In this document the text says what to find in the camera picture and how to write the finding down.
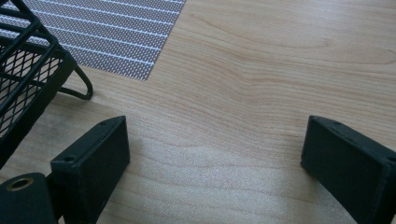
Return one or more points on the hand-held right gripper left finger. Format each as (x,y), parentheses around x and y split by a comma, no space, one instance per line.
(90,168)

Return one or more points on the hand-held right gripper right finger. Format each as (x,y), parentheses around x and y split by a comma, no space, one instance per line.
(351,168)

